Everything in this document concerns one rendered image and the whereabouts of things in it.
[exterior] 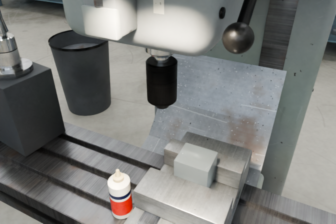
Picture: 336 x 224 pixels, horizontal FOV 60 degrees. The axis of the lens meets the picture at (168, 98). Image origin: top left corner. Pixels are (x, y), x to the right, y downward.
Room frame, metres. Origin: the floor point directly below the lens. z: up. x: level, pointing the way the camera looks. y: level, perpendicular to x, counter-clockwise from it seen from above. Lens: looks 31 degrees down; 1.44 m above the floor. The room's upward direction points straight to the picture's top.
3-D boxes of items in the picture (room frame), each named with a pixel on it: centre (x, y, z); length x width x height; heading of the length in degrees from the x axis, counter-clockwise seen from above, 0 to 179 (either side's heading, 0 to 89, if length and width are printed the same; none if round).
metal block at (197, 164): (0.37, -0.05, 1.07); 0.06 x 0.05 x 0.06; 64
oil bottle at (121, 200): (0.37, 0.09, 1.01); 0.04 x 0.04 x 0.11
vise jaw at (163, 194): (0.32, -0.02, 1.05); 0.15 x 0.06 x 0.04; 64
